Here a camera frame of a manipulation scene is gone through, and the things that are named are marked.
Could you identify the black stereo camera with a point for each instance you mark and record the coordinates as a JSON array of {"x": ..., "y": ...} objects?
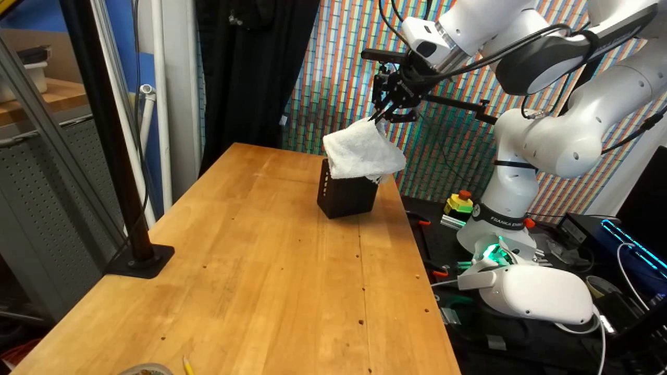
[{"x": 378, "y": 55}]

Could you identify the grey pegboard cabinet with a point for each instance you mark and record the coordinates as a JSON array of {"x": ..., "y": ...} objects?
[{"x": 41, "y": 229}]

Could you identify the yellow emergency stop button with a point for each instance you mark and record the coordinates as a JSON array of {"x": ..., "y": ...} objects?
[{"x": 458, "y": 206}]

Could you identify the black bag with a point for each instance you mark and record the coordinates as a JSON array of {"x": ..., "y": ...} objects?
[{"x": 528, "y": 355}]

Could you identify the white VR headset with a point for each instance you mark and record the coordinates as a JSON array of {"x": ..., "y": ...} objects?
[{"x": 533, "y": 291}]

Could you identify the white terry towel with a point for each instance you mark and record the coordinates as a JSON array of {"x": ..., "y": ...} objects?
[{"x": 360, "y": 153}]

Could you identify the black pegboard base plate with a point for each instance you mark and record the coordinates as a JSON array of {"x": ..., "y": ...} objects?
[{"x": 434, "y": 245}]

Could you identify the yellow pencil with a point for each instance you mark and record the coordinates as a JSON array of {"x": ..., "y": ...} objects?
[{"x": 188, "y": 367}]

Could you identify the round glass jar rim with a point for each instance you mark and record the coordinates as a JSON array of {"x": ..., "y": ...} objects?
[{"x": 141, "y": 368}]

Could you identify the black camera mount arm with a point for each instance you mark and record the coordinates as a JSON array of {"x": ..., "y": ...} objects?
[{"x": 471, "y": 104}]

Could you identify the white pipe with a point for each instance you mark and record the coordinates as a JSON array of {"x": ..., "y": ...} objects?
[{"x": 143, "y": 111}]

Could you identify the black pole stand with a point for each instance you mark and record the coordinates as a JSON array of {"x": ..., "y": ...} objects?
[{"x": 111, "y": 138}]

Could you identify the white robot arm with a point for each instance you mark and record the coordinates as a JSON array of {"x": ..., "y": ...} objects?
[{"x": 548, "y": 146}]

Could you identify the black curtain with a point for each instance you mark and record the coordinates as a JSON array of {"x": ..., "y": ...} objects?
[{"x": 251, "y": 68}]

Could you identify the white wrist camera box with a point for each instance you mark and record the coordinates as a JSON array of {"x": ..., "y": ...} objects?
[{"x": 423, "y": 37}]

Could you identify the teal white crumpled object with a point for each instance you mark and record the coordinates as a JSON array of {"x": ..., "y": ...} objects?
[{"x": 497, "y": 255}]

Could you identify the black metal stand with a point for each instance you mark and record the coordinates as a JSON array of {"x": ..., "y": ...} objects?
[{"x": 41, "y": 131}]

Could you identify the white plastic bin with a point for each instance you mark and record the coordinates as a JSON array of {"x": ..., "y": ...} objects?
[{"x": 32, "y": 73}]

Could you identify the small black perforated basket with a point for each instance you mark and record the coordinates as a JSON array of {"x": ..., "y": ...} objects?
[{"x": 346, "y": 198}]

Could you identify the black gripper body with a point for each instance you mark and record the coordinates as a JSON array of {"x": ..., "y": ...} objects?
[{"x": 407, "y": 79}]

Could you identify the blue-edged black box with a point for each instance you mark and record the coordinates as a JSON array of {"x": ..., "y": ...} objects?
[{"x": 638, "y": 253}]

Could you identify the black monitor panel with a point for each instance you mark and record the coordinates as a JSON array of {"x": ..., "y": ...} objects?
[{"x": 646, "y": 193}]

